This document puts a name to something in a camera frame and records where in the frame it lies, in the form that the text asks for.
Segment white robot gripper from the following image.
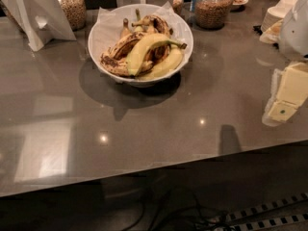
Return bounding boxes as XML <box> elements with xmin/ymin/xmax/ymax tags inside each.
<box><xmin>259</xmin><ymin>0</ymin><xmax>308</xmax><ymax>127</ymax></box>

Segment yellow banana at right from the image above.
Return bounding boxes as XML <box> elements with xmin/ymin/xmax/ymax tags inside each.
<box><xmin>138</xmin><ymin>46</ymin><xmax>184</xmax><ymax>81</ymax></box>

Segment middle glass jar behind bowl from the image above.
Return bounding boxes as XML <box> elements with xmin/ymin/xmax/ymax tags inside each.
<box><xmin>172</xmin><ymin>0</ymin><xmax>184</xmax><ymax>15</ymax></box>

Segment dark spotted banana back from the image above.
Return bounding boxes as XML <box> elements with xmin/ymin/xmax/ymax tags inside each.
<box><xmin>132</xmin><ymin>14</ymin><xmax>173</xmax><ymax>37</ymax></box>

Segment yellow-green top banana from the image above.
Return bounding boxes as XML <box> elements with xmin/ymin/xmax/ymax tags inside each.
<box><xmin>126</xmin><ymin>33</ymin><xmax>187</xmax><ymax>76</ymax></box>

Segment small green-stemmed banana back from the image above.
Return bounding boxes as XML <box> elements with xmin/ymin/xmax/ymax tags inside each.
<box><xmin>120</xmin><ymin>18</ymin><xmax>132</xmax><ymax>38</ymax></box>

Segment brown spotted banana front-left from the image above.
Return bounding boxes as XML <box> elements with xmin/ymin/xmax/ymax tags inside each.
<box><xmin>100</xmin><ymin>52</ymin><xmax>154</xmax><ymax>77</ymax></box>

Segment brown spotted banana middle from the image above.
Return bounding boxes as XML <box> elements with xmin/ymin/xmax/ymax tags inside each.
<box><xmin>109</xmin><ymin>32</ymin><xmax>145</xmax><ymax>60</ymax></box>

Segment black rubber mat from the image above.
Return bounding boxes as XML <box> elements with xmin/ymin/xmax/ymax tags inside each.
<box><xmin>253</xmin><ymin>25</ymin><xmax>263</xmax><ymax>35</ymax></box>

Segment stack of paper plates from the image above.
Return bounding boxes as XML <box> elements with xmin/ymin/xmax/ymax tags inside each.
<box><xmin>261</xmin><ymin>0</ymin><xmax>297</xmax><ymax>32</ymax></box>

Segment right glass cereal jar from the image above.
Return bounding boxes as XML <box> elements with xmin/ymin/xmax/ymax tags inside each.
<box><xmin>194</xmin><ymin>0</ymin><xmax>233</xmax><ymax>30</ymax></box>

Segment glass cereal jar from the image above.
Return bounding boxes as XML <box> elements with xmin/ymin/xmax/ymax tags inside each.
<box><xmin>194</xmin><ymin>0</ymin><xmax>233</xmax><ymax>30</ymax></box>
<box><xmin>58</xmin><ymin>0</ymin><xmax>87</xmax><ymax>31</ymax></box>

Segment black white striped floor strip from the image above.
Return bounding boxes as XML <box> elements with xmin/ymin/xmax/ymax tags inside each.
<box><xmin>215</xmin><ymin>192</ymin><xmax>308</xmax><ymax>231</ymax></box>

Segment left glass cereal jar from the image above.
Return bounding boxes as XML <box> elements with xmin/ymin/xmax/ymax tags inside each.
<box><xmin>58</xmin><ymin>0</ymin><xmax>87</xmax><ymax>31</ymax></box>

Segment white paper napkin stand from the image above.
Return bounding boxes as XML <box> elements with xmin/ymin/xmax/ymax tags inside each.
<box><xmin>2</xmin><ymin>0</ymin><xmax>76</xmax><ymax>52</ymax></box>

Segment black floor cables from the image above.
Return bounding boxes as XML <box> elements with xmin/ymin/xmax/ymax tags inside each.
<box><xmin>128</xmin><ymin>186</ymin><xmax>232</xmax><ymax>231</ymax></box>

